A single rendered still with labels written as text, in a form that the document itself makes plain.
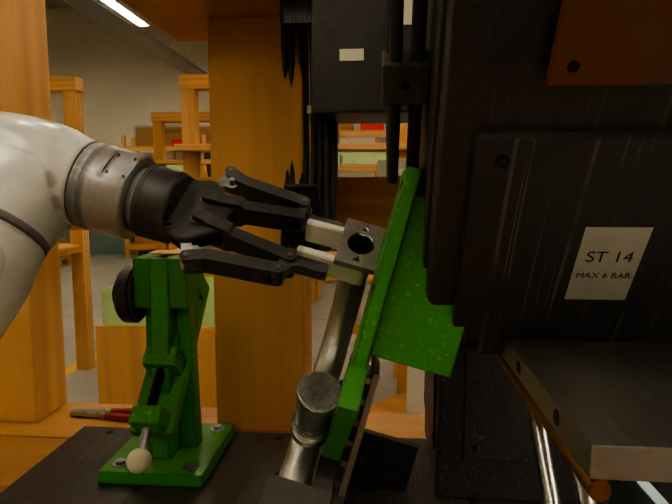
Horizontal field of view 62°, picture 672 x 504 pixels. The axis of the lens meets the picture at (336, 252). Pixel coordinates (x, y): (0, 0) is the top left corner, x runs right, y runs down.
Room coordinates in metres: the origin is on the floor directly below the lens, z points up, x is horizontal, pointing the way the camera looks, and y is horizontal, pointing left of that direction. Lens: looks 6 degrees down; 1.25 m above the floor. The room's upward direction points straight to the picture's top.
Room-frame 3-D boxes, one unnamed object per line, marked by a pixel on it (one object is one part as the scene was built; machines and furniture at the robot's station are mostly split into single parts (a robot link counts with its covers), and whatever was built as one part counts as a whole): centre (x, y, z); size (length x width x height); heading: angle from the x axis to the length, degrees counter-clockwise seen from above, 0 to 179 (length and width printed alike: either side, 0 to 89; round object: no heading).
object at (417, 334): (0.50, -0.07, 1.17); 0.13 x 0.12 x 0.20; 85
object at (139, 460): (0.63, 0.23, 0.96); 0.06 x 0.03 x 0.06; 175
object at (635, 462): (0.45, -0.22, 1.11); 0.39 x 0.16 x 0.03; 175
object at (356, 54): (0.77, -0.06, 1.42); 0.17 x 0.12 x 0.15; 85
